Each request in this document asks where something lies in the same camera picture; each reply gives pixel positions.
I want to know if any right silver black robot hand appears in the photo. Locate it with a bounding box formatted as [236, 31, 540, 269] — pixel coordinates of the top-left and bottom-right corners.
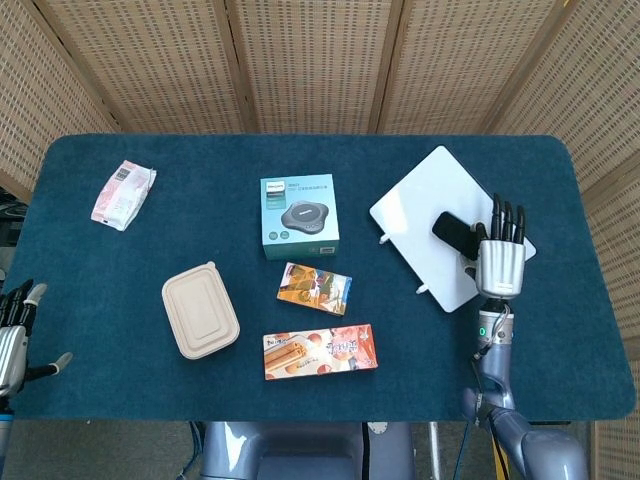
[464, 193, 528, 300]

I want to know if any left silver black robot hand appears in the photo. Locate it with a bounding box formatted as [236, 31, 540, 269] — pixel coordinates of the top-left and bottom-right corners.
[0, 278, 74, 399]

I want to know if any black rectangular object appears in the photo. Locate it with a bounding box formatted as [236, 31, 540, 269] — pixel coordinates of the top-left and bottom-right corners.
[432, 211, 480, 261]

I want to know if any white plastic board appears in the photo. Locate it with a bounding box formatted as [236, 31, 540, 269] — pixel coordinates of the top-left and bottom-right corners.
[368, 145, 538, 314]

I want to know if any long orange snack box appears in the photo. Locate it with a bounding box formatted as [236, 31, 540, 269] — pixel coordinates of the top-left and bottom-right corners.
[262, 323, 379, 382]

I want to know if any dark teal felt table cloth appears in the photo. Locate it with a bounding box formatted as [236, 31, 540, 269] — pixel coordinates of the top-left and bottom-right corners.
[0, 133, 636, 424]

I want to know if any pink white wet wipes pack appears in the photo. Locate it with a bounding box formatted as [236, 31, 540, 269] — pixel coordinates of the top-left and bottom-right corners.
[90, 159, 158, 232]

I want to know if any small orange blue snack box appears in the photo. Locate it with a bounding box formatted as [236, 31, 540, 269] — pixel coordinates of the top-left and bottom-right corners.
[276, 261, 354, 318]

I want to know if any beige lidded lunch container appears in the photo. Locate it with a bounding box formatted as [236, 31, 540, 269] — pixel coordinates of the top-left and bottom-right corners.
[160, 260, 242, 361]

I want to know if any grey metal table leg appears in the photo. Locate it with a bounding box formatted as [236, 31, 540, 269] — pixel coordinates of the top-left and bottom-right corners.
[428, 422, 442, 480]

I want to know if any teal conference speaker box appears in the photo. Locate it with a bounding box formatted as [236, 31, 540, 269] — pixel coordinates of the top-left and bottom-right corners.
[259, 173, 341, 262]

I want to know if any grey-blue robot torso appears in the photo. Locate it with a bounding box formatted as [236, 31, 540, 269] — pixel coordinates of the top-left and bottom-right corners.
[199, 421, 416, 480]

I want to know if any woven rattan folding screen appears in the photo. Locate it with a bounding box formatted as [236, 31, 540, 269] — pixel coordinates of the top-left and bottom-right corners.
[0, 0, 640, 480]

